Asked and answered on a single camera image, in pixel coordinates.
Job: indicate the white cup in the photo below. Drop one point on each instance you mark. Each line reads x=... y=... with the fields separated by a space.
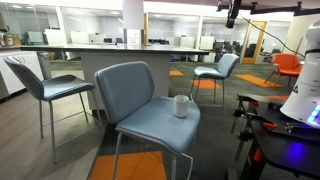
x=181 y=107

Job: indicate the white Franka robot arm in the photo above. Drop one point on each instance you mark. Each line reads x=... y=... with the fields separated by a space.
x=305 y=90

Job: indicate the blue chair with cup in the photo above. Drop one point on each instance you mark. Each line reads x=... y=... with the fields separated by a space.
x=133 y=90

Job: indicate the white counter table dark top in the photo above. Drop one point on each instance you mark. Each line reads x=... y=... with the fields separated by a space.
x=126 y=63

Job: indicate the white paper sign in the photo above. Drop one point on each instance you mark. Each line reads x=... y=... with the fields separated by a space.
x=133 y=36

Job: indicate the blue chair on carpet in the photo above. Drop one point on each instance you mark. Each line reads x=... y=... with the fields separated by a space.
x=226 y=65

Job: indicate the white round column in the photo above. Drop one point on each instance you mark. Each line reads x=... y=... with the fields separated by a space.
x=132 y=15

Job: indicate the blue chair with dark back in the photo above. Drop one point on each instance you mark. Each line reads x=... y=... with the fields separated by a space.
x=60 y=87

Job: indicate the yellow framed glass door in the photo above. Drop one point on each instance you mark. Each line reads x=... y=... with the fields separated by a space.
x=254 y=41

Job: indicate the grey trash bin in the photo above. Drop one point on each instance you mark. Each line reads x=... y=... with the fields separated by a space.
x=45 y=65

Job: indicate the orange armchair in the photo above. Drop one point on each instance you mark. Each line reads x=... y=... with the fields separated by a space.
x=286 y=63

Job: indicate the black robot table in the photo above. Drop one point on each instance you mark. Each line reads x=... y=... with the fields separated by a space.
x=283 y=146

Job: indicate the black overhead camera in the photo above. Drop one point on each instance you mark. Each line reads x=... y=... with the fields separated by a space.
x=232 y=15

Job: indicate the black overhead mount bar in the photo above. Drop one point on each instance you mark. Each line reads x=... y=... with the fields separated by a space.
x=273 y=7

